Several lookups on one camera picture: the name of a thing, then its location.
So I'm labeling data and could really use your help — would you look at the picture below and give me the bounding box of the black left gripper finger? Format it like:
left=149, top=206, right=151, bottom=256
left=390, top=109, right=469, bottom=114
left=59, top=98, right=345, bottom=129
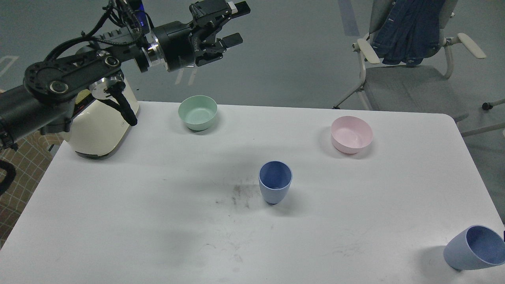
left=195, top=34, right=243, bottom=67
left=189, top=1, right=251, bottom=25

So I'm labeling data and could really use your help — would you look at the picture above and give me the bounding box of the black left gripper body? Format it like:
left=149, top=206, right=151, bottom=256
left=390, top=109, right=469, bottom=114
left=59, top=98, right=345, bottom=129
left=151, top=16, right=228, bottom=72

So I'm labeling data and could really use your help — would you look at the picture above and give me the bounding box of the blue cup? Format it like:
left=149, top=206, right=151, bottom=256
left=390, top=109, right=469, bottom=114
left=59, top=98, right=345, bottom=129
left=258, top=161, right=293, bottom=204
left=443, top=225, right=505, bottom=270

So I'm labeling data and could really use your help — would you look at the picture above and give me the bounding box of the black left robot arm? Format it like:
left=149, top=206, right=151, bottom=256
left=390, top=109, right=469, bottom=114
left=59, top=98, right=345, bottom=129
left=0, top=0, right=251, bottom=151

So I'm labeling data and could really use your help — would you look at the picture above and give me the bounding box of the green bowl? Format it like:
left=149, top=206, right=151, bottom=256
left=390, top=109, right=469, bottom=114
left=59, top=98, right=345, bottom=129
left=178, top=95, right=218, bottom=131

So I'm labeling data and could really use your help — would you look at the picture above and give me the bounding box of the cream toaster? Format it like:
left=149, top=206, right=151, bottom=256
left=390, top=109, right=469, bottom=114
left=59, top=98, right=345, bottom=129
left=60, top=72, right=139, bottom=159

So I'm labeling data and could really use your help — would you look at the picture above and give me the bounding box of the pink bowl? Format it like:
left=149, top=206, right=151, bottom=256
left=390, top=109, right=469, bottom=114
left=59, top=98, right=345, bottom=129
left=330, top=116, right=374, bottom=154

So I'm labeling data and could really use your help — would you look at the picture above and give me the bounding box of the brown patterned cloth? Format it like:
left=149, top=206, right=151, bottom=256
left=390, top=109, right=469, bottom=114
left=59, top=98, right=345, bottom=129
left=0, top=131, right=63, bottom=246

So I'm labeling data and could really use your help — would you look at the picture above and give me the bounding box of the blue denim jacket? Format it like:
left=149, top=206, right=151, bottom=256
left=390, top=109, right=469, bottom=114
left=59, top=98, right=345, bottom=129
left=371, top=0, right=445, bottom=66

